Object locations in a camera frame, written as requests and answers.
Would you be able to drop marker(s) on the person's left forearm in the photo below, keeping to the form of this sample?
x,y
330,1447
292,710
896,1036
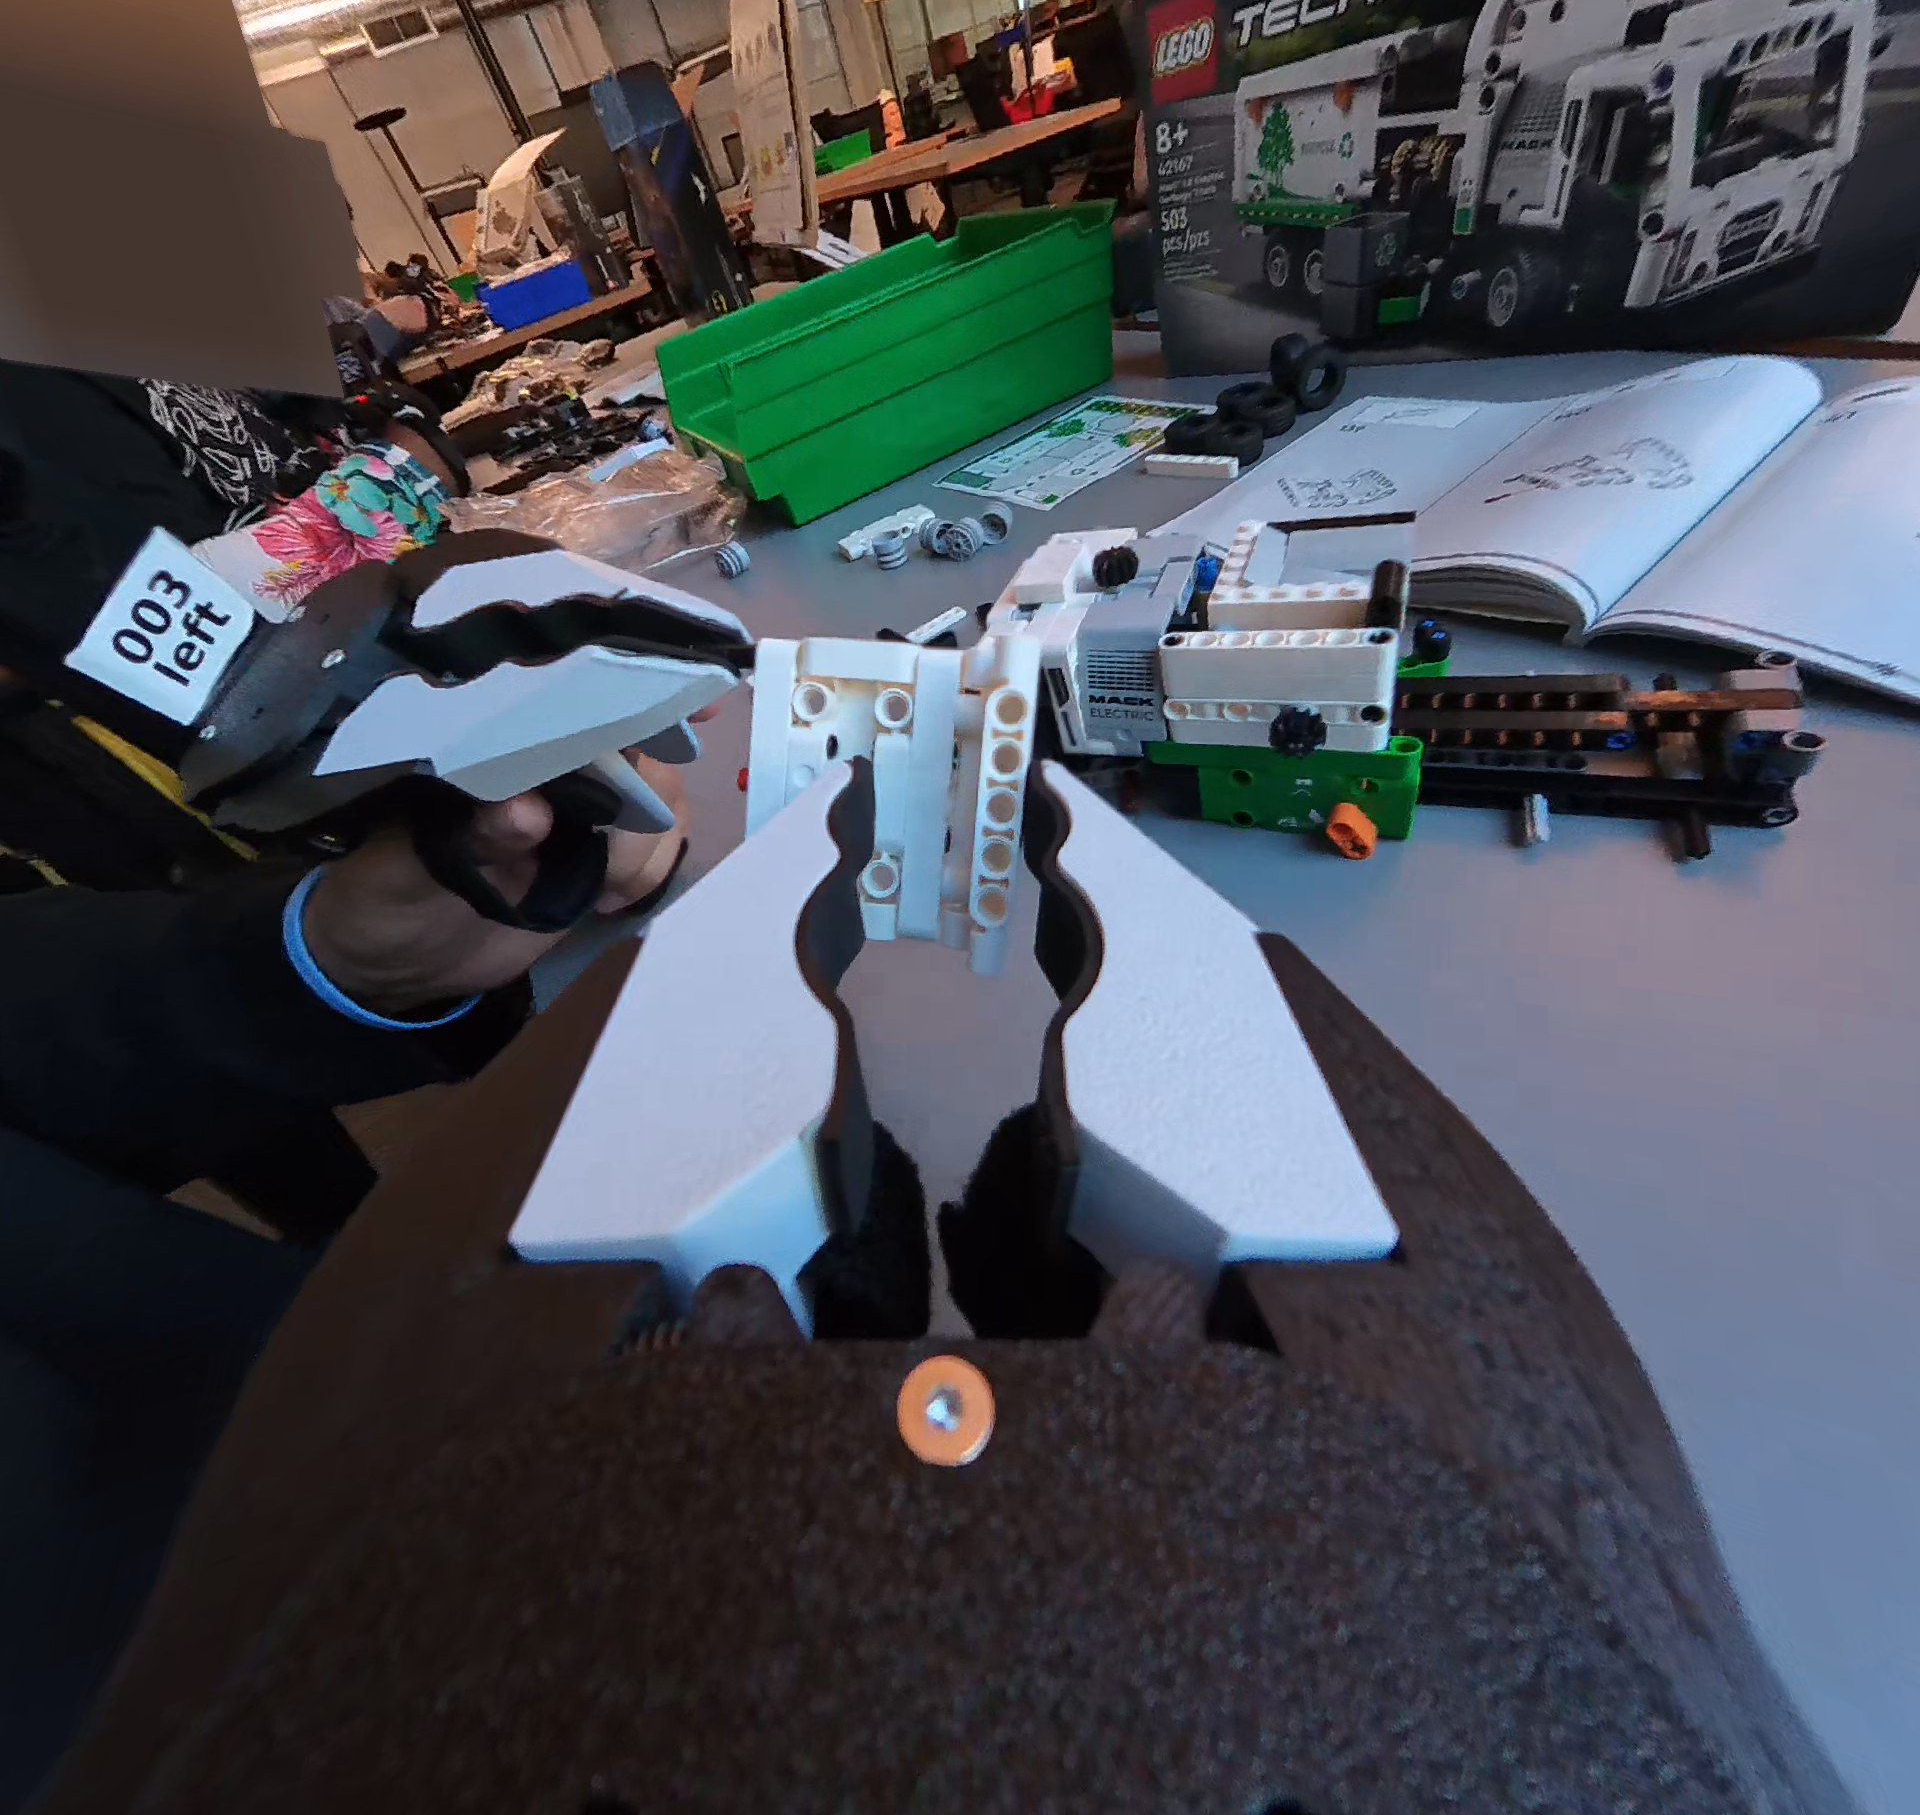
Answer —
x,y
181,1065

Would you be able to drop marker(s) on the white lego connector block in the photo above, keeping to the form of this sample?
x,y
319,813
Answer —
x,y
876,540

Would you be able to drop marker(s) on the person's left hand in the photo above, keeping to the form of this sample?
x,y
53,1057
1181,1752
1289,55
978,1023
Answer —
x,y
404,931

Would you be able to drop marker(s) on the black floor lamp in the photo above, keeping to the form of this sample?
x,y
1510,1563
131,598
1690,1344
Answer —
x,y
387,188

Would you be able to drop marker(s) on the white standing poster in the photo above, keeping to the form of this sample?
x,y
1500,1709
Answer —
x,y
771,77

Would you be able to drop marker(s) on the grey lego wheel hub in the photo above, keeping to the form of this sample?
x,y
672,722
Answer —
x,y
948,540
731,562
994,521

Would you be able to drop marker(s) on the blue wristband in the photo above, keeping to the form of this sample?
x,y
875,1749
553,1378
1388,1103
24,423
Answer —
x,y
299,946

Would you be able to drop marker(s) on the dark lego axle pin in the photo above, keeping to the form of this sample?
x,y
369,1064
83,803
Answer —
x,y
1693,833

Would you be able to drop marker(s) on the wooden background table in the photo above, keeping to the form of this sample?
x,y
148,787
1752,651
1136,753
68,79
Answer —
x,y
974,142

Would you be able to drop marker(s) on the pile of black lego tires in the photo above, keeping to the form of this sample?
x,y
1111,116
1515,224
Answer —
x,y
1259,406

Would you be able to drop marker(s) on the black lego set box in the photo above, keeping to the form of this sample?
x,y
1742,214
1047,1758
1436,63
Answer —
x,y
1500,119

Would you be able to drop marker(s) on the small white lego plate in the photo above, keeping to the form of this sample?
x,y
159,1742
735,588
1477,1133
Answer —
x,y
937,627

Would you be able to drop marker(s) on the dark blue standing banner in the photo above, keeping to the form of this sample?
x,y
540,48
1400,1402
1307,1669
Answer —
x,y
668,195

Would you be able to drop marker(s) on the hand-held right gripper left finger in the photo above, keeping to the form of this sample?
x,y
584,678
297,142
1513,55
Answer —
x,y
704,1079

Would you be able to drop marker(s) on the white lego cab assembly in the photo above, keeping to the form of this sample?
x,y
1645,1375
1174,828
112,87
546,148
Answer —
x,y
786,781

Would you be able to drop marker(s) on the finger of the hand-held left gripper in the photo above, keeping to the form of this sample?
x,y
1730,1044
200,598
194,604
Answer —
x,y
569,587
569,720

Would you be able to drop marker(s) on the another person's forearm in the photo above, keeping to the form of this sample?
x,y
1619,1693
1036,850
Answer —
x,y
346,526

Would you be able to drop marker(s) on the black ceiling pipe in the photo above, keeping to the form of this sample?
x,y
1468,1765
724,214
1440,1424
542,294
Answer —
x,y
473,15

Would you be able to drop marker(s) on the open instruction booklet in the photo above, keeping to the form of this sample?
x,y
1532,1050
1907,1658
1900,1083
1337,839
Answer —
x,y
1651,526

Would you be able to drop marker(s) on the white lego beam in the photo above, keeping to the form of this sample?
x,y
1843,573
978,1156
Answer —
x,y
1193,464

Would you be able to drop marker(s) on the grey lego axle pin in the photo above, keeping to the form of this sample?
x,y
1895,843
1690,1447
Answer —
x,y
1533,820

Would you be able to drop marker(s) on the green printed sticker sheet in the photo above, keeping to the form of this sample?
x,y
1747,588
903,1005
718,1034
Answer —
x,y
1065,458

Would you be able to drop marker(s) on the blue plastic bin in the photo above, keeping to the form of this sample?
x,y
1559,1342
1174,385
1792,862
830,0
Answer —
x,y
538,297

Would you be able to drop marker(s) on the partly built lego truck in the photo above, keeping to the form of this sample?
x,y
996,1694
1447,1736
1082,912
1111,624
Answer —
x,y
1273,677

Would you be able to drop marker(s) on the green plastic bin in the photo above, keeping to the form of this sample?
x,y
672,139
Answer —
x,y
899,361

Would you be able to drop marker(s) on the clear plastic bag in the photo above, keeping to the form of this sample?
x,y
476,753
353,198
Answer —
x,y
601,510

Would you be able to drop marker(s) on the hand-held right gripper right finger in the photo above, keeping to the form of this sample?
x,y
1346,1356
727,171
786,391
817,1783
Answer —
x,y
1201,1079

